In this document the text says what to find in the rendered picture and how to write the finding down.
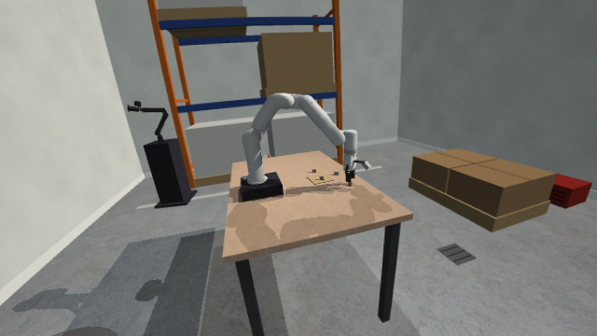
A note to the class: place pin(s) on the tan flat mat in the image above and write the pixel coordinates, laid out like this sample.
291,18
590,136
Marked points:
316,178

